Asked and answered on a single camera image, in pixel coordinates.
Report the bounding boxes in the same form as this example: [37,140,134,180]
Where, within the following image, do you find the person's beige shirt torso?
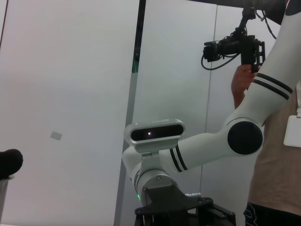
[248,80,301,212]

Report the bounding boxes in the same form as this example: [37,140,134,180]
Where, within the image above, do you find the black camera cable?
[255,9,278,40]
[200,53,244,71]

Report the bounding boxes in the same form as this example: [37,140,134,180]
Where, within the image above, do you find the person's forearm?
[230,80,250,110]

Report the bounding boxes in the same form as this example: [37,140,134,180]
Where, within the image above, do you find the grey green perforated storage box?
[0,177,15,226]

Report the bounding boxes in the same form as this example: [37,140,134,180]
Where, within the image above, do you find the black video camera rig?
[202,7,266,73]

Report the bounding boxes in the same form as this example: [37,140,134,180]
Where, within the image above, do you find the dark partition frame post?
[114,0,147,226]

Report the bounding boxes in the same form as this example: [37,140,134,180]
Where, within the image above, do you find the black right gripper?
[134,197,236,226]

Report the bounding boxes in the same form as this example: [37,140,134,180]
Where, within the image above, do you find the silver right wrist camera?
[124,119,187,153]

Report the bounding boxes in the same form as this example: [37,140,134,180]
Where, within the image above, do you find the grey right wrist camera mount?
[138,152,190,209]

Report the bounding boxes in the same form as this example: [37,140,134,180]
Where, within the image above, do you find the black cloth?
[0,148,24,181]

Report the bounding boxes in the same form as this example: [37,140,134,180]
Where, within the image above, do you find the person's hand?
[232,64,256,90]

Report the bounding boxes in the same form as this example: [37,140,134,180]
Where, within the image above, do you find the person's dark shorts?
[243,202,301,226]

